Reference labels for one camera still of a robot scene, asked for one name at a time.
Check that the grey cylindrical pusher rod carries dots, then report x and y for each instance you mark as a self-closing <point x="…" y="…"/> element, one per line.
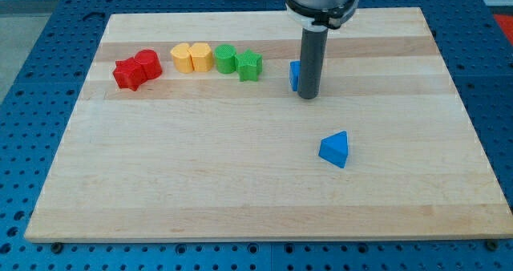
<point x="311" y="62"/>

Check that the red star block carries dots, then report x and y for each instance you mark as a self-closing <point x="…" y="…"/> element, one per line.
<point x="129" y="74"/>

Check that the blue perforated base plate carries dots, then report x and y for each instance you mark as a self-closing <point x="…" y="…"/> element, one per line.
<point x="37" y="107"/>

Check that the yellow heart block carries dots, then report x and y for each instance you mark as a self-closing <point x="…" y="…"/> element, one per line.
<point x="181" y="58"/>

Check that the green cylinder block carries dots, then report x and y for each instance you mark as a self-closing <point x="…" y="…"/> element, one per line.
<point x="224" y="56"/>

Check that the yellow pentagon block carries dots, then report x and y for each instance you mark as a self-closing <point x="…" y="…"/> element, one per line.
<point x="202" y="57"/>

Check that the light wooden board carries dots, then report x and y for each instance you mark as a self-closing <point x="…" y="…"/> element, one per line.
<point x="205" y="157"/>

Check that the red cylinder block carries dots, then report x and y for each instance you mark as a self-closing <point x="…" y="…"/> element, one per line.
<point x="149" y="61"/>

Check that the blue triangular prism block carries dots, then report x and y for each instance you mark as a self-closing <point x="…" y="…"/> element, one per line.
<point x="335" y="149"/>

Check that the green star block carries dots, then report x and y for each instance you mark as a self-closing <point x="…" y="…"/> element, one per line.
<point x="248" y="65"/>

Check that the blue cube block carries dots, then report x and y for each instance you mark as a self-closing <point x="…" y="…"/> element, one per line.
<point x="294" y="71"/>

